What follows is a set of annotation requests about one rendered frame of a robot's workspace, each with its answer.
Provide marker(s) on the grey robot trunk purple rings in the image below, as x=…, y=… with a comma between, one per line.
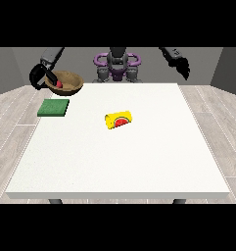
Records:
x=117, y=67

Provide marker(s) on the small red ball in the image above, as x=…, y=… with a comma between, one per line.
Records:
x=59, y=84

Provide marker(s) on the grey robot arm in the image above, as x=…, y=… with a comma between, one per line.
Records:
x=51, y=56
x=168, y=52

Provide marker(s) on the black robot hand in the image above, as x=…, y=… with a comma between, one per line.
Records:
x=180, y=66
x=41, y=75

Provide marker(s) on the brown wooden bowl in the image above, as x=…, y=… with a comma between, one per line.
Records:
x=68, y=83

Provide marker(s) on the green square pad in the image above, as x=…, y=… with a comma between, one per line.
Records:
x=53, y=107

